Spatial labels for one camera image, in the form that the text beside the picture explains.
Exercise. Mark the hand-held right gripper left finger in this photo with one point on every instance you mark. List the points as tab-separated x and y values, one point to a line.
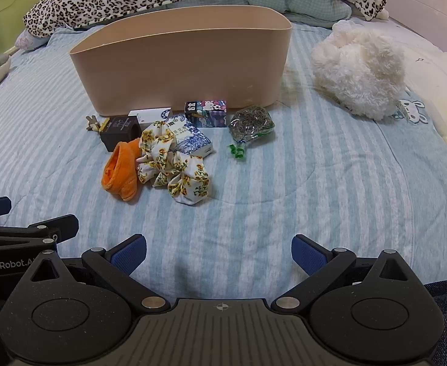
130	255

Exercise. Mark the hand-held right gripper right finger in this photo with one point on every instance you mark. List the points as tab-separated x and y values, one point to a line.
309	255

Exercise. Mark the orange plush toy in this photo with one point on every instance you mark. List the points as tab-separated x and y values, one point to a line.
118	171

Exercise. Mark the floral fabric scrunchie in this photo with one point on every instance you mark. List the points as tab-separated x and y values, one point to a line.
170	167

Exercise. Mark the brown hair clip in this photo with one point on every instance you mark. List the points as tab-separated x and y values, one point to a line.
92	124

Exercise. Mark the small black box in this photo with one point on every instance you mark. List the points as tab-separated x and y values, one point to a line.
118	131

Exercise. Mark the blue white tissue packet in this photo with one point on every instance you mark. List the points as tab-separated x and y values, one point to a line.
193	139

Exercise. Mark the small white box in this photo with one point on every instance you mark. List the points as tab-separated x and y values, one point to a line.
151	116

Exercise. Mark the green moss-like lump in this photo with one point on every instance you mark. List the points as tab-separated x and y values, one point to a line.
250	124

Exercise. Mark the beige plastic basket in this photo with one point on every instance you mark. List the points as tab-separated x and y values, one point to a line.
177	68

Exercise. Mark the blue striped bed sheet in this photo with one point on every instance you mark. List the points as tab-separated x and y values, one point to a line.
284	198

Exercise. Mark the pink pillow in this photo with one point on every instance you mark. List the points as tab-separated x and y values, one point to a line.
29	40

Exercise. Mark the white plush toy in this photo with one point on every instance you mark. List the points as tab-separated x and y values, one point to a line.
356	68

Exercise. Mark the white quilted sheet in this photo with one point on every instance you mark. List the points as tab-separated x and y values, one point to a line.
436	72

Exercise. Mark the light teal checked comforter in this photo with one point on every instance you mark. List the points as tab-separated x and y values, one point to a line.
311	7

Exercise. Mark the white headboard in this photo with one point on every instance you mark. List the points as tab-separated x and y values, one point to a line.
429	0

